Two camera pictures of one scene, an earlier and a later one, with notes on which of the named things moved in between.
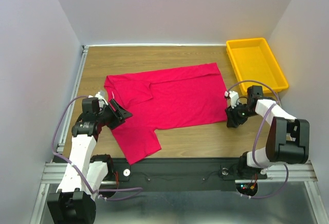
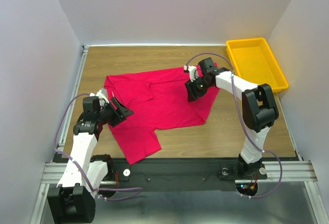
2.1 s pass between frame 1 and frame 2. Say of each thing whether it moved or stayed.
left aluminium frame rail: stayed
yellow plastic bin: stayed
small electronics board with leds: stayed
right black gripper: moved
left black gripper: stayed
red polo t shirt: moved
